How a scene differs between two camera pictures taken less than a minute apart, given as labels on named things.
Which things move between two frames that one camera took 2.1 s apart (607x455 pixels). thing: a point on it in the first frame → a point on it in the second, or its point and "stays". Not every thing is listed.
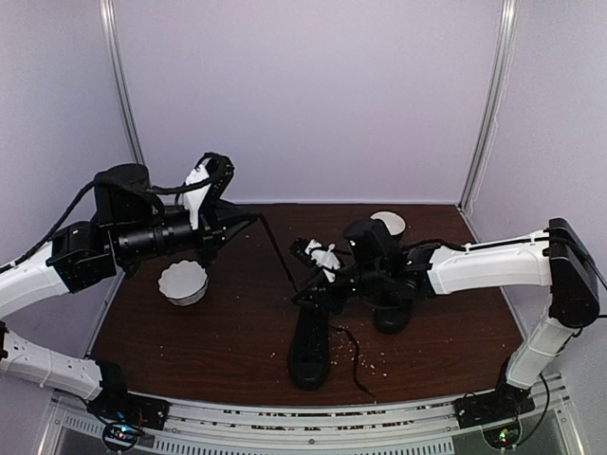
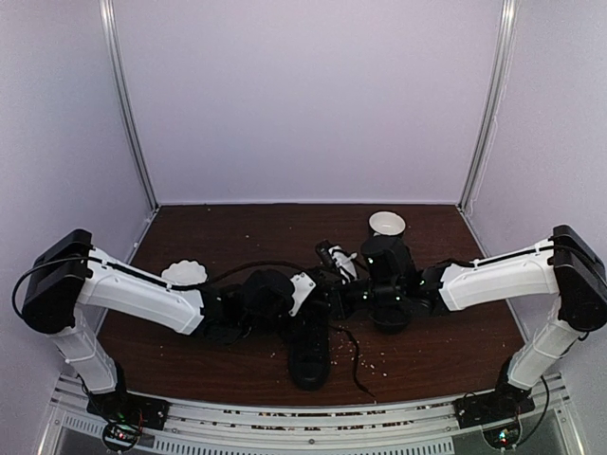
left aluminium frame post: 129,125 stays
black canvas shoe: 392,311 stays
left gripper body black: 211,233 → 262,326
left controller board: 119,437 stays
